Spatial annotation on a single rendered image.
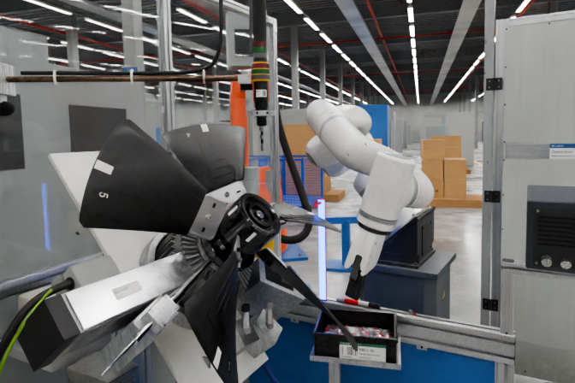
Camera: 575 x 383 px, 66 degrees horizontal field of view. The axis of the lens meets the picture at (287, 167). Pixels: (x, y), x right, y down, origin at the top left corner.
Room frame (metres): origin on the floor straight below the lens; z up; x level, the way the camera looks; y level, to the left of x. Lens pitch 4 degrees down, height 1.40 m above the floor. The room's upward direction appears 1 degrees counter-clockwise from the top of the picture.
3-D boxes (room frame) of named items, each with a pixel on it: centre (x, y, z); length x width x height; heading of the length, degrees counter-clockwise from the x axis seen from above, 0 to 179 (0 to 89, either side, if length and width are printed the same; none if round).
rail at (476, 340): (1.34, -0.20, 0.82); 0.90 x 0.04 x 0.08; 61
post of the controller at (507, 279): (1.13, -0.58, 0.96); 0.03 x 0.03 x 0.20; 61
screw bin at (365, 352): (1.17, -0.18, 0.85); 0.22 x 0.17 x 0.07; 77
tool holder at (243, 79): (1.07, 0.07, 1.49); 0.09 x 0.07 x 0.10; 96
